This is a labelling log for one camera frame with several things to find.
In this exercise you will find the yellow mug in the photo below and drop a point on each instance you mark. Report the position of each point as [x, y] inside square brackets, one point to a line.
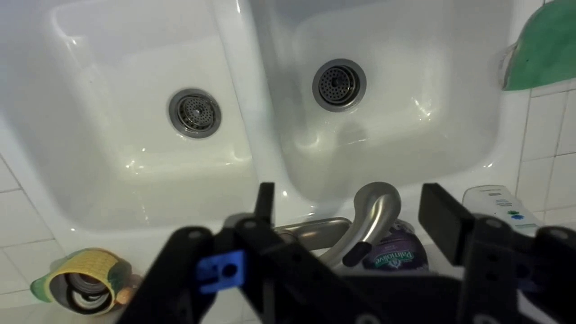
[79, 279]

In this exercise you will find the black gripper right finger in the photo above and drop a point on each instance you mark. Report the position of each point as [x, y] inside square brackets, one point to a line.
[516, 270]

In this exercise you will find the metal sink drain strainer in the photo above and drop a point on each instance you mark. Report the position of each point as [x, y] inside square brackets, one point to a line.
[340, 83]
[196, 112]

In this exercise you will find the green dish cloth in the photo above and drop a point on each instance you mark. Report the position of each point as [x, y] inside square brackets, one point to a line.
[547, 47]

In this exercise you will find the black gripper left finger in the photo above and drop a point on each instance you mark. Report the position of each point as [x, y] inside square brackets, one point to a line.
[277, 281]

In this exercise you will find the white double basin sink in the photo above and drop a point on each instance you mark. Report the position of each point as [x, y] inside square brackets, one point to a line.
[120, 72]

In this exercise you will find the brushed metal kitchen faucet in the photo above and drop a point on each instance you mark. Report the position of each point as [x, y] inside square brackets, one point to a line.
[376, 207]

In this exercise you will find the white pump soap dispenser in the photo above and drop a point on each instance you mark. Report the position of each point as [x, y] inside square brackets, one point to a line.
[498, 200]

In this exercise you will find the purple dish soap bottle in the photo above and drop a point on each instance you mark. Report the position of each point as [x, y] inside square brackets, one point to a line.
[397, 254]

